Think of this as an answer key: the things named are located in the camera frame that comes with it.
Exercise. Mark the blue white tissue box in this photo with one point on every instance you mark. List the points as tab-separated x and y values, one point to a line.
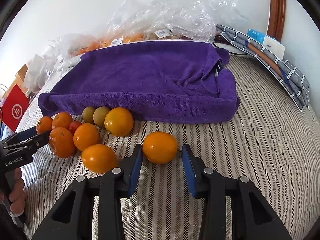
270	43

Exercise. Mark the mandarin back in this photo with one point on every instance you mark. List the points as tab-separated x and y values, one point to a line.
62	119

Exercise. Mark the oval orange fruit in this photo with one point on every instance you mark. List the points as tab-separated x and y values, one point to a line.
99	158
160	147

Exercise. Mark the round orange fruit back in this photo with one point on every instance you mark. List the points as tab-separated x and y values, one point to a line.
119	122

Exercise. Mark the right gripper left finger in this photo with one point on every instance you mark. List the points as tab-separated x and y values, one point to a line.
71	217

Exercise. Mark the white plastic bag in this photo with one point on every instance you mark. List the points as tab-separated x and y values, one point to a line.
39	70

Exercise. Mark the grey checked folded cloth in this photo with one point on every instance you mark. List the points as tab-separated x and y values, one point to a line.
289	76

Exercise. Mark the round orange fruit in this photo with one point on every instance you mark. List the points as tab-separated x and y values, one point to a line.
119	122
86	135

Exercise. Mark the oval orange fruit front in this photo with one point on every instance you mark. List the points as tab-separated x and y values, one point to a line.
99	158

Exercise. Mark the clear plastic fruit bags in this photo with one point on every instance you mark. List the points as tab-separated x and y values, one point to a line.
139	20

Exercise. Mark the green round fruit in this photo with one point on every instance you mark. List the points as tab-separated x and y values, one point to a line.
87	115
99	116

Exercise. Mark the large mandarin with stem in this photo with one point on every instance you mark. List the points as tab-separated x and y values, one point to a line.
61	142

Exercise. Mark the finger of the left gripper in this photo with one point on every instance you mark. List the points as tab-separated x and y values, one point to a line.
19	137
30	146

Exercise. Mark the green round fruit right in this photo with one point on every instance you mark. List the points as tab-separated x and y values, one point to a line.
99	116

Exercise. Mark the brown wooden door frame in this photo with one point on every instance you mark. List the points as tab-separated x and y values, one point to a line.
276	19

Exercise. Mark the red paper bag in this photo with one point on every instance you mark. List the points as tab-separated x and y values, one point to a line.
14	108

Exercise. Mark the purple towel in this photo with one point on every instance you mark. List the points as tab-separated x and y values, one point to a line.
174	81

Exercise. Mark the cardboard box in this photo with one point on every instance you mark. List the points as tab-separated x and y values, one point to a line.
19	79

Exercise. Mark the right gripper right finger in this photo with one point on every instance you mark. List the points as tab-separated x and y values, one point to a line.
252	216

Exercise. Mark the small red tomato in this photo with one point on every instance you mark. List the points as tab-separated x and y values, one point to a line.
73	126

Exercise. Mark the green round fruit left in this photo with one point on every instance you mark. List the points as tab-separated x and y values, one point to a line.
87	115

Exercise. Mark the person's left hand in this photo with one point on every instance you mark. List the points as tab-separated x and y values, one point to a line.
17	196

